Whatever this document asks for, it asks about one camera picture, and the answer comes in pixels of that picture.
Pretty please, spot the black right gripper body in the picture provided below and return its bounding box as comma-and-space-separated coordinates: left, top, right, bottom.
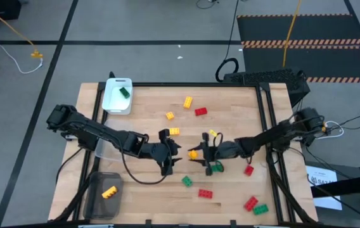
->
202, 132, 231, 176

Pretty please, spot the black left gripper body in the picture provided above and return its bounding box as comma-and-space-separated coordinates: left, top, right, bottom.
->
145, 128, 174, 177

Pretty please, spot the long green block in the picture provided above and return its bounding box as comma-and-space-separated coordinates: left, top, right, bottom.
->
210, 160, 225, 174

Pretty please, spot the green block with curved side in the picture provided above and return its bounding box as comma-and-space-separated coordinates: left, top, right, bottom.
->
181, 175, 194, 188

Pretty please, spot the long red block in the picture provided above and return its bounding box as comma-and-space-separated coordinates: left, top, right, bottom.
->
243, 196, 259, 212
198, 188, 214, 200

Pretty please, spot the clear plastic bin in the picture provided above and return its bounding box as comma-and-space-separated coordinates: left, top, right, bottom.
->
94, 119, 136, 162

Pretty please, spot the white plastic bin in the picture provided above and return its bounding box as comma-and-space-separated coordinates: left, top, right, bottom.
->
101, 77, 134, 115

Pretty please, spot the dark grey plastic bin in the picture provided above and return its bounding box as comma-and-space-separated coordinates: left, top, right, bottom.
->
82, 171, 124, 221

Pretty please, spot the white paper sign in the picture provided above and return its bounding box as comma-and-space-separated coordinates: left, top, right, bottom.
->
305, 165, 343, 211

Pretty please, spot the black beam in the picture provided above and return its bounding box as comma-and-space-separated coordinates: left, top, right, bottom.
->
309, 172, 360, 199

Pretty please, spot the dark grey cart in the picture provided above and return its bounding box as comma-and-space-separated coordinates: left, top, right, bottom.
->
303, 160, 360, 228

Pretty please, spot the black hazard-striped floor mat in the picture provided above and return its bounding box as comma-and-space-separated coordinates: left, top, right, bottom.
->
236, 13, 360, 85

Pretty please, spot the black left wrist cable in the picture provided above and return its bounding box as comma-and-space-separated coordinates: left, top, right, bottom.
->
116, 139, 176, 186

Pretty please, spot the black metal table frame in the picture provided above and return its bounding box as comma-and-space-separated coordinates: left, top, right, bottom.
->
48, 81, 319, 227

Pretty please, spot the black hanging cable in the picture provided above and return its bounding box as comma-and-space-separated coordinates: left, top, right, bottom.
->
214, 0, 241, 83

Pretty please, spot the white cable loop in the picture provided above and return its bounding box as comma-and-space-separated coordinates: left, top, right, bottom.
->
314, 120, 345, 140

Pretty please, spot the yellow hanging cable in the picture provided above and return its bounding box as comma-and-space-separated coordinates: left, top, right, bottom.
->
282, 0, 303, 68

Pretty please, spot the yellow floor cable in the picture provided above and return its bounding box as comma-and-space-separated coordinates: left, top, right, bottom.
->
0, 0, 38, 54

